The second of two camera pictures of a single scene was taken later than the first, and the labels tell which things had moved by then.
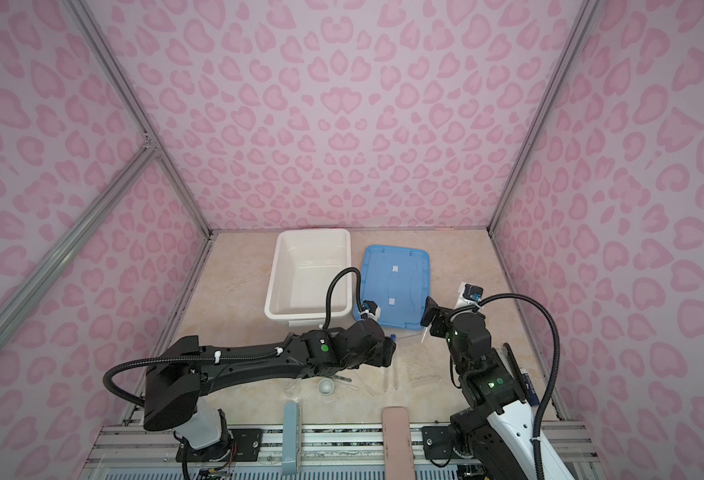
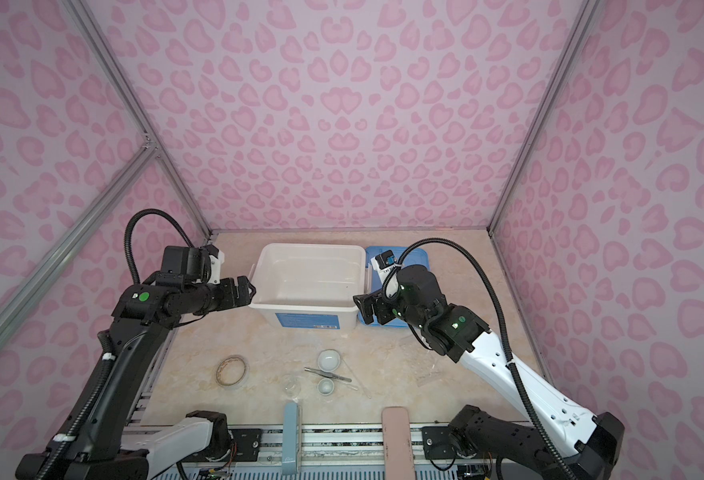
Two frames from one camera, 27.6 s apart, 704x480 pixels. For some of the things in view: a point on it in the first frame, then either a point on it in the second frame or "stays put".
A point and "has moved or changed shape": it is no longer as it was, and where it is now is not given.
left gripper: x=385 y=353 -> x=233 y=299
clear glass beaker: x=292 y=390 stays put
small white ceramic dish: x=325 y=386 stays put
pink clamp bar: x=397 y=438 stays put
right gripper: x=430 y=311 -> x=380 y=302
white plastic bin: x=302 y=261 has moved or changed shape
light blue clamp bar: x=290 y=438 stays put
